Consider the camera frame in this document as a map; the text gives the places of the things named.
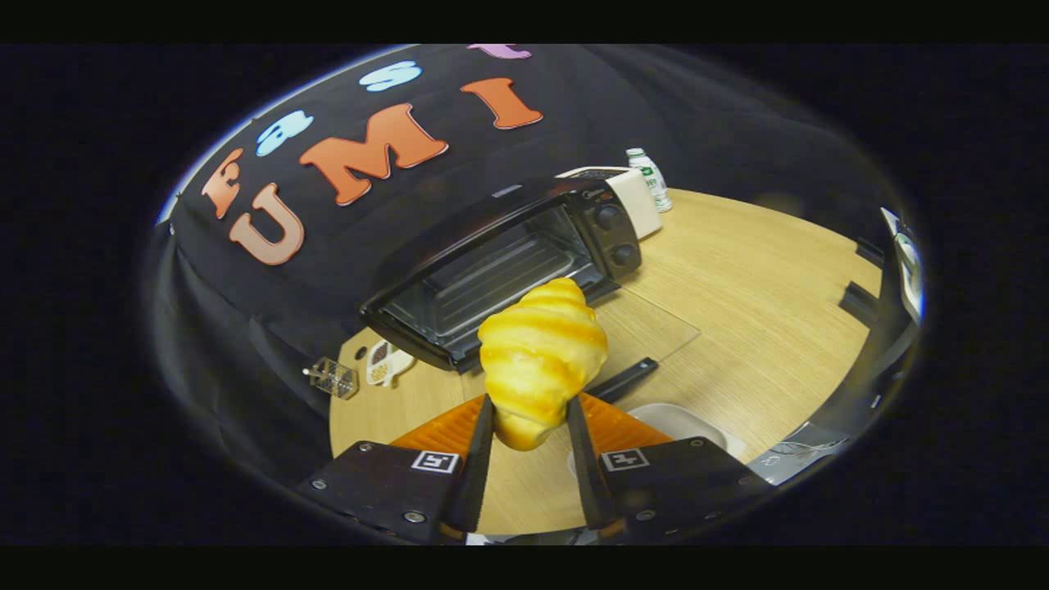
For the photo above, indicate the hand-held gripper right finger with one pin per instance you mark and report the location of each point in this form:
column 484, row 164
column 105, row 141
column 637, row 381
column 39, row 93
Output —
column 583, row 483

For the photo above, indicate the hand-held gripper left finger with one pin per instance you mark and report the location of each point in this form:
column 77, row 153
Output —
column 475, row 483

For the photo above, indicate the golden croissant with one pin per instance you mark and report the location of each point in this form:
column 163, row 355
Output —
column 537, row 352

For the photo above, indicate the black toaster oven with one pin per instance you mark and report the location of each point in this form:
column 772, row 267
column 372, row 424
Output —
column 492, row 270

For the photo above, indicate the white pop-up toaster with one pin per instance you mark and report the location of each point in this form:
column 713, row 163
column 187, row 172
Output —
column 635, row 201

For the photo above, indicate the white plate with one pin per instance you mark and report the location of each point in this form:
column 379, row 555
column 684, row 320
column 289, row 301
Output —
column 684, row 422

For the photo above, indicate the small white snack dish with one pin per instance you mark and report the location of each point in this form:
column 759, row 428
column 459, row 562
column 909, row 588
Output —
column 385, row 365

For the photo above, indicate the white bottle with green label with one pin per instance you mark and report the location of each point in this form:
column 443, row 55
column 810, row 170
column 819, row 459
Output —
column 653, row 180

